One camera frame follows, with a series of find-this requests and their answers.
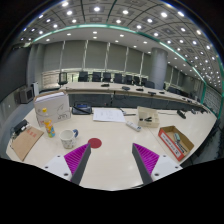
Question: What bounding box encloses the white cardboard box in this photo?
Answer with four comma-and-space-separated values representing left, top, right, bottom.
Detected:
34, 91, 71, 127

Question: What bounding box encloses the small colourful bottle yellow cap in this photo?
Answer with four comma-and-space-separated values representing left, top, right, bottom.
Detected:
44, 119, 55, 138

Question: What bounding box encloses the long curved conference desk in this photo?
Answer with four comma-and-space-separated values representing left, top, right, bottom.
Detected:
61, 82, 207, 112

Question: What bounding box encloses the grey round pillar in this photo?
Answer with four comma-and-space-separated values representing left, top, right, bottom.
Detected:
149, 48, 168, 90

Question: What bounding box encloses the black pen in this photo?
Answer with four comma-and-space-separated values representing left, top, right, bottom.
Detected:
119, 108, 136, 116

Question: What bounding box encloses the black office chair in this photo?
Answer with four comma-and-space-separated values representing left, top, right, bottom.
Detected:
58, 72, 68, 86

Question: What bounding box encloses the black device on table edge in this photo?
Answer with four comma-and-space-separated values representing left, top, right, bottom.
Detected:
14, 119, 28, 135

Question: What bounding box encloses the red round coaster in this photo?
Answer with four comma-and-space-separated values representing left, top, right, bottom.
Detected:
88, 138, 102, 149

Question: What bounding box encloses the brown paper envelope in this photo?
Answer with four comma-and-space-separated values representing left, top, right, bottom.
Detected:
12, 127, 44, 160

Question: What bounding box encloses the black desk telephone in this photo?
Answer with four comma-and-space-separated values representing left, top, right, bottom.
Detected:
72, 103, 92, 115

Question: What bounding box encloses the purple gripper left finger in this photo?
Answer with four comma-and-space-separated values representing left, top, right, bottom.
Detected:
64, 143, 91, 185

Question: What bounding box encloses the white paper sheet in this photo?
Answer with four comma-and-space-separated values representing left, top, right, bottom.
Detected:
93, 108, 125, 122

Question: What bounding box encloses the white patterned mug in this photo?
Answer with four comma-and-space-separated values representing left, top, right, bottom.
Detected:
59, 129, 79, 149

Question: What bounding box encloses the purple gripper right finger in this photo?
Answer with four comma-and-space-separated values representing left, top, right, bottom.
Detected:
132, 143, 159, 185

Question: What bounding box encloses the white remote control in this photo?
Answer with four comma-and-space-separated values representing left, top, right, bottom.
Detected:
126, 121, 141, 132

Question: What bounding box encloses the red-sided cardboard box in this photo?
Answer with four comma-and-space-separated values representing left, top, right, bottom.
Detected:
158, 126, 194, 161

